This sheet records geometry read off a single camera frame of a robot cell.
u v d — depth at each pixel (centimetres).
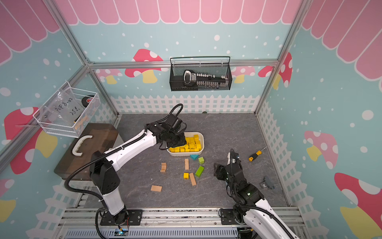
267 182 84
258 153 96
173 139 70
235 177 56
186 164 92
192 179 87
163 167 91
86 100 81
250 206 52
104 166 45
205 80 89
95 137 81
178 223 74
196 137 102
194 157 94
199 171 88
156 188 83
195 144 99
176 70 94
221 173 69
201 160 92
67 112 70
